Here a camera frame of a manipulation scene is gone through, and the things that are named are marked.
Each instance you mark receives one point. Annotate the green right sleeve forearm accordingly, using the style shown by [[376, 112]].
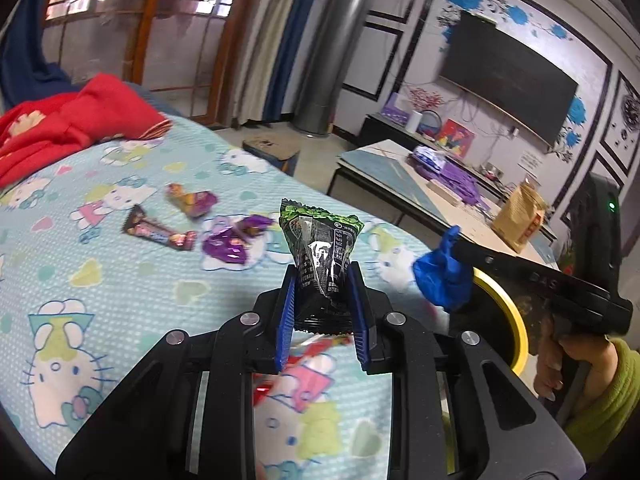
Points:
[[594, 428]]

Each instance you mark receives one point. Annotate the white vase red flowers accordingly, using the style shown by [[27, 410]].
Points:
[[426, 103]]

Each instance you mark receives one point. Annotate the blue glove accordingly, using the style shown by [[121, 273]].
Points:
[[443, 280]]

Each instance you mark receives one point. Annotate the purple foil wrapper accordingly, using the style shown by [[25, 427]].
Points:
[[229, 240]]

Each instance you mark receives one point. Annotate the right hand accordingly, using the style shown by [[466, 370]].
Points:
[[599, 352]]

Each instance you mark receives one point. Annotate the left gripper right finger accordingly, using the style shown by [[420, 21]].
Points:
[[391, 342]]

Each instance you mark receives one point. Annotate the colourful picture on cabinet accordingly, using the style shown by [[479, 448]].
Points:
[[455, 138]]

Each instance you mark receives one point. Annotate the silver tower air conditioner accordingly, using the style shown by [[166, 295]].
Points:
[[331, 52]]

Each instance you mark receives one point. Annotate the blue beige curtain right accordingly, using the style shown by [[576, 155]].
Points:
[[276, 32]]

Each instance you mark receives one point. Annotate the wooden glass door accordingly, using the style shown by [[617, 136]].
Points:
[[185, 52]]

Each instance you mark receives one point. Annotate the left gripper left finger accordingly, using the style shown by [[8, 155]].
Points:
[[254, 342]]

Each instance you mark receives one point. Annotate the coffee table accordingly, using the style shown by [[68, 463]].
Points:
[[380, 180]]

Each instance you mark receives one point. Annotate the green black snack packet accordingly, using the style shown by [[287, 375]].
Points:
[[321, 243]]

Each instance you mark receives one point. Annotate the orange purple candy wrapper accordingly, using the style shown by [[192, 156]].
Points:
[[194, 205]]

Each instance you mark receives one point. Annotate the hello kitty bed sheet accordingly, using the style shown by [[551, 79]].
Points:
[[82, 302]]

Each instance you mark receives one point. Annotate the black tv cabinet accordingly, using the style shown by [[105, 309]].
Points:
[[377, 128]]

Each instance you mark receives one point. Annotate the dark chocolate bar wrapper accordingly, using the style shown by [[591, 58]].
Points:
[[139, 225]]

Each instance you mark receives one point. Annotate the black television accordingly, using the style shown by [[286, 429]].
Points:
[[504, 72]]

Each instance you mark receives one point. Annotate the white power strip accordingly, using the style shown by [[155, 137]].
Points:
[[445, 193]]

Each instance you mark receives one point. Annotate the yellow rimmed trash bin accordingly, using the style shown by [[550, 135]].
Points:
[[491, 314]]

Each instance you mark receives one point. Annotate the red blanket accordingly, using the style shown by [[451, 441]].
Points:
[[36, 134]]

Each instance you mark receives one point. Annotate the brown paper bag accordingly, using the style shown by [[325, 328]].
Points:
[[520, 217]]

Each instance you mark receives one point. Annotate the red white snack wrapper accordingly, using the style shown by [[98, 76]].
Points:
[[307, 374]]

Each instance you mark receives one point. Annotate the blue small stool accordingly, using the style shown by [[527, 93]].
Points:
[[280, 151]]

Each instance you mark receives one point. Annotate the blue curtain left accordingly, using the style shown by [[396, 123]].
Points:
[[26, 75]]

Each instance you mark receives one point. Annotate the purple bag on table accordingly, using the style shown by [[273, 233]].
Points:
[[433, 165]]

